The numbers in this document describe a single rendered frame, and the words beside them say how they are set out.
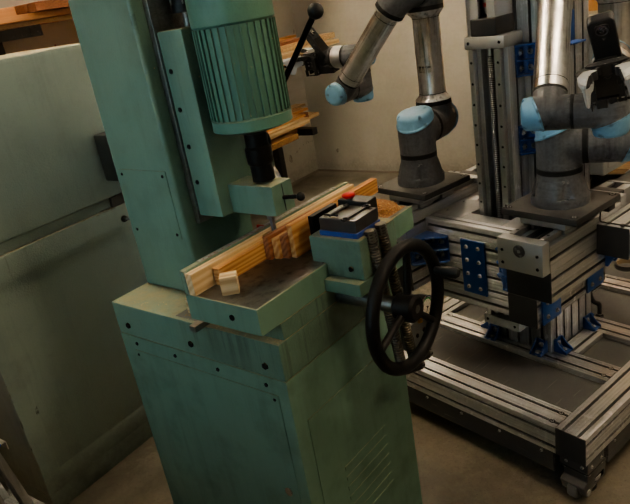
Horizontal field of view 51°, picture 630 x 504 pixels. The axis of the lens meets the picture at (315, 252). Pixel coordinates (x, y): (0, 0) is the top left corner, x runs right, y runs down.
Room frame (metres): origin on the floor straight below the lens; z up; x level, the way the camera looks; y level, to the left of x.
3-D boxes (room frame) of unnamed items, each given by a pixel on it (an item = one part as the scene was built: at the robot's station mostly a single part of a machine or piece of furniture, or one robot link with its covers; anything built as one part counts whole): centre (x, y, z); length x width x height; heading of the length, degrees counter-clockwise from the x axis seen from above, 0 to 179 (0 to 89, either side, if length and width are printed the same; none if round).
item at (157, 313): (1.53, 0.18, 0.76); 0.57 x 0.45 x 0.09; 49
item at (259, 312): (1.41, -0.02, 0.87); 0.61 x 0.30 x 0.06; 139
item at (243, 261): (1.54, 0.01, 0.92); 0.62 x 0.02 x 0.04; 139
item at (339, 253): (1.36, -0.09, 0.92); 0.15 x 0.13 x 0.09; 139
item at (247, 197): (1.47, 0.10, 1.03); 0.14 x 0.07 x 0.09; 49
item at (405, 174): (2.06, -0.38, 0.87); 0.15 x 0.15 x 0.10
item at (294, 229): (1.47, -0.02, 0.94); 0.21 x 0.01 x 0.08; 139
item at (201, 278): (1.50, 0.07, 0.93); 0.60 x 0.02 x 0.05; 139
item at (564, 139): (1.66, -0.68, 0.98); 0.13 x 0.12 x 0.14; 62
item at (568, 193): (1.67, -0.68, 0.87); 0.15 x 0.15 x 0.10
